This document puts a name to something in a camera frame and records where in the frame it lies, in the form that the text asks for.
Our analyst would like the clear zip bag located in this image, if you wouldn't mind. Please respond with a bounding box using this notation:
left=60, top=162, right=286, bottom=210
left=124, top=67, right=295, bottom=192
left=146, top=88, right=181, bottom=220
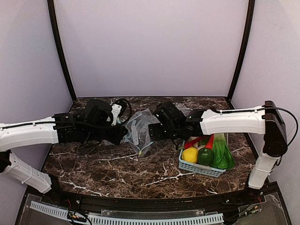
left=123, top=108, right=158, bottom=157
left=175, top=103, right=192, bottom=116

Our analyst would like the green white bok choy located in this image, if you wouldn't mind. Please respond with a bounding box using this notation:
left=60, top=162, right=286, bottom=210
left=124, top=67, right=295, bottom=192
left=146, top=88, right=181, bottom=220
left=210, top=133, right=234, bottom=170

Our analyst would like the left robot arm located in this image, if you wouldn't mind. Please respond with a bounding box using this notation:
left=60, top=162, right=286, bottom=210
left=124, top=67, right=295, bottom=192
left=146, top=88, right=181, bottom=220
left=0, top=98, right=132, bottom=194

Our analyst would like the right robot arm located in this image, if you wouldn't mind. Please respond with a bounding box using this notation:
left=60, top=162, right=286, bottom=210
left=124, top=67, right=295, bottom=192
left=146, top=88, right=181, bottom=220
left=148, top=101, right=290, bottom=189

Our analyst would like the yellow lemon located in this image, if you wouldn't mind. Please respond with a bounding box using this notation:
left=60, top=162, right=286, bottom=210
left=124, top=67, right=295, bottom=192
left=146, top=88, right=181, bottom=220
left=181, top=147, right=198, bottom=163

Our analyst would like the green cucumber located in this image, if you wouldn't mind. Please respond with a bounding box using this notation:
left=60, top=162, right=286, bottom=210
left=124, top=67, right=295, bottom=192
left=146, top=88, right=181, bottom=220
left=199, top=136, right=210, bottom=146

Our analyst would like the light blue plastic basket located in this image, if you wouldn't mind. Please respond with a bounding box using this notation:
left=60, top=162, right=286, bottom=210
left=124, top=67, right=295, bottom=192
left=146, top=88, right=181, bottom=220
left=179, top=143, right=226, bottom=177

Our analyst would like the red chili pepper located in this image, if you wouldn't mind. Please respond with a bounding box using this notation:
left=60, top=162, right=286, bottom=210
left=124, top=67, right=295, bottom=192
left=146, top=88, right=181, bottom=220
left=177, top=137, right=204, bottom=150

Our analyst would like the green avocado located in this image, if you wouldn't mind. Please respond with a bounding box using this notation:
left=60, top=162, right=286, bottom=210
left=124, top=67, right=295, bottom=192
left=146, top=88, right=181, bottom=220
left=197, top=148, right=214, bottom=166

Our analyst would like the white slotted cable duct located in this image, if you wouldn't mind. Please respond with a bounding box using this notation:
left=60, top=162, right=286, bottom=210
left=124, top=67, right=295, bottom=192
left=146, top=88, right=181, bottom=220
left=30, top=201, right=224, bottom=225

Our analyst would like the black left frame post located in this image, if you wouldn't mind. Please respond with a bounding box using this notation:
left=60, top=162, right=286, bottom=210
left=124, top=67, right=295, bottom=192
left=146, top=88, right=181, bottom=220
left=47, top=0, right=77, bottom=102

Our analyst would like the black frame post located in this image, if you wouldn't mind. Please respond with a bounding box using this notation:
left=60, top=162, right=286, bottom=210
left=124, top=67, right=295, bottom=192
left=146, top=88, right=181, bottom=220
left=47, top=0, right=77, bottom=102
left=226, top=0, right=255, bottom=102

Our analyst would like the black right frame post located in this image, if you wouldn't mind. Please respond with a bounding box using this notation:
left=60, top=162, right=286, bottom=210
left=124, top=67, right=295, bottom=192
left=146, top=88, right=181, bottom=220
left=226, top=0, right=255, bottom=102

